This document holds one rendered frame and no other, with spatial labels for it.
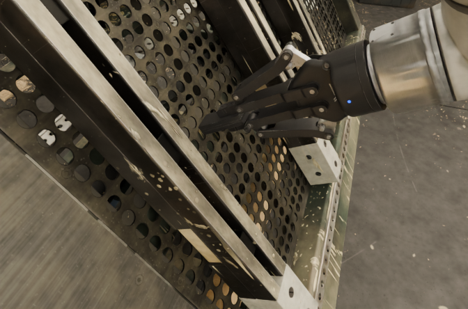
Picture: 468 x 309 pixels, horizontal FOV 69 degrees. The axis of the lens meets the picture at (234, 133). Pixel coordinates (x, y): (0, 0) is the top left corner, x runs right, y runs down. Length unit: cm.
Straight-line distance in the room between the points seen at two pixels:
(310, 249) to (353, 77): 47
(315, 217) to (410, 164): 157
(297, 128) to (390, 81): 14
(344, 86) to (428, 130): 227
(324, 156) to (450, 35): 50
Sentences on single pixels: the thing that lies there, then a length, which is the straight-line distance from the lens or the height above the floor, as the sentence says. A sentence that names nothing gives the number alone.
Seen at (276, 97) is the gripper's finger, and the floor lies 130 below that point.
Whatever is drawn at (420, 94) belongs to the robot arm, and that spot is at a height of 136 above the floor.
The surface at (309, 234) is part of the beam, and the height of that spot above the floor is 89.
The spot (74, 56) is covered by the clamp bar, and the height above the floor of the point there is 138.
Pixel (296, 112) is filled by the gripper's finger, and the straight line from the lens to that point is 40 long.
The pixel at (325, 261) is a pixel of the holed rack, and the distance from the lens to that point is 76.
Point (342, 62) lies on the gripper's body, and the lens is 36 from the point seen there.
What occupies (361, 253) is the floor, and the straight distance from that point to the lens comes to 184.
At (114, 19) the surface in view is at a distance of 131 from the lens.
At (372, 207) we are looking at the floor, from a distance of 201.
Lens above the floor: 154
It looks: 43 degrees down
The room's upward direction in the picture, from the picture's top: straight up
